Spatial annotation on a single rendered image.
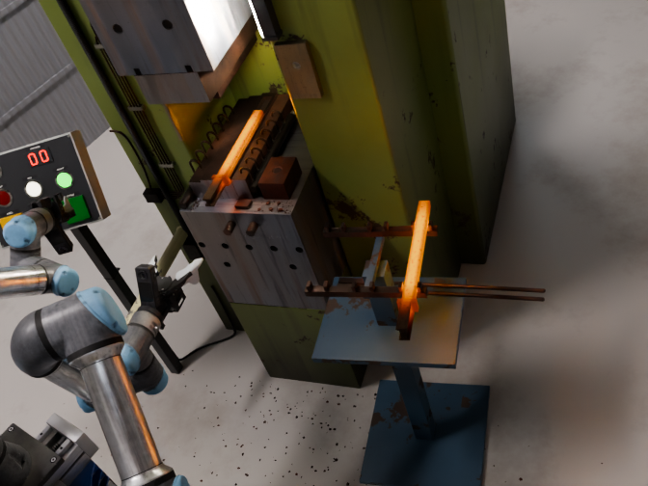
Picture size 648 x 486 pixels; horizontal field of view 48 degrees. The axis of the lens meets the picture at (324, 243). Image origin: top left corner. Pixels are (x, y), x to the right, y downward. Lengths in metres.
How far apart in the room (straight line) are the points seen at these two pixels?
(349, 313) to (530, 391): 0.83
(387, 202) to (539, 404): 0.90
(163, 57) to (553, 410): 1.69
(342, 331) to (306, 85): 0.69
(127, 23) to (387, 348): 1.08
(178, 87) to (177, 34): 0.17
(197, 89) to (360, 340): 0.81
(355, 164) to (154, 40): 0.67
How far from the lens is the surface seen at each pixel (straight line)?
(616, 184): 3.34
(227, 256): 2.36
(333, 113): 2.06
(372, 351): 2.02
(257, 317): 2.58
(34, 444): 2.08
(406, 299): 1.74
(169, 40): 1.93
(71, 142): 2.31
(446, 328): 2.02
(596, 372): 2.72
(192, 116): 2.40
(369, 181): 2.19
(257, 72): 2.52
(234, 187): 2.19
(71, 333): 1.54
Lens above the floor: 2.26
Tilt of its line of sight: 43 degrees down
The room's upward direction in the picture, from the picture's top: 20 degrees counter-clockwise
